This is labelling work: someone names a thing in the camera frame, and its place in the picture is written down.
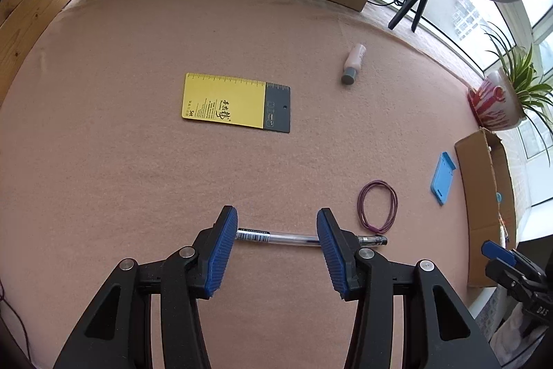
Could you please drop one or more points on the cardboard box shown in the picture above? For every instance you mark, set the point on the cardboard box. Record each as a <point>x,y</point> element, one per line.
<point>475,161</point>

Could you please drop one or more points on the white window frame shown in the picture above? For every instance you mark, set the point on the white window frame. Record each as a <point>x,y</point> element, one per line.
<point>542,36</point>

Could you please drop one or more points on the red and white flowerpot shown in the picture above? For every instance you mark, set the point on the red and white flowerpot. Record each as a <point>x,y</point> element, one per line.
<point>497,105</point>

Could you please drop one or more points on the clear black gel pen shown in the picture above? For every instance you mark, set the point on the clear black gel pen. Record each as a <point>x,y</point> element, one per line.
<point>281,238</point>

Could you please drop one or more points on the person's right hand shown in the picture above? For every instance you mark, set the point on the person's right hand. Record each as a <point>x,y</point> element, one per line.
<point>514,325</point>

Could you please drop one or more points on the blue phone stand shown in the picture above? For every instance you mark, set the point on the blue phone stand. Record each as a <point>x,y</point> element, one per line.
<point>443,179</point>

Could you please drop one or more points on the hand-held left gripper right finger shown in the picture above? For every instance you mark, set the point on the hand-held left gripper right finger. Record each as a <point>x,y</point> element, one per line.
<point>330,254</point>

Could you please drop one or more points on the green spider plant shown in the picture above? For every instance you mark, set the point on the green spider plant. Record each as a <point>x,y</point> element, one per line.
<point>522,70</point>

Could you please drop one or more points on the yellow and grey ruler card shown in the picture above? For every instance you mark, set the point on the yellow and grey ruler card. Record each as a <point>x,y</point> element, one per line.
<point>224,101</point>

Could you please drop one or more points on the small pink bottle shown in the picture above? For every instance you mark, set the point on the small pink bottle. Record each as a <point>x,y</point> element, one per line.
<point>354,60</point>

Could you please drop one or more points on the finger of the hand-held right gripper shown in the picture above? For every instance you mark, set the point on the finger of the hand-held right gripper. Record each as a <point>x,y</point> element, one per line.
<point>499,250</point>
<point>505,276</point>

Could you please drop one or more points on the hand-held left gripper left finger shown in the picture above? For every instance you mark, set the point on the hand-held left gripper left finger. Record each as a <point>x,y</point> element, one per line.
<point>222,252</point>

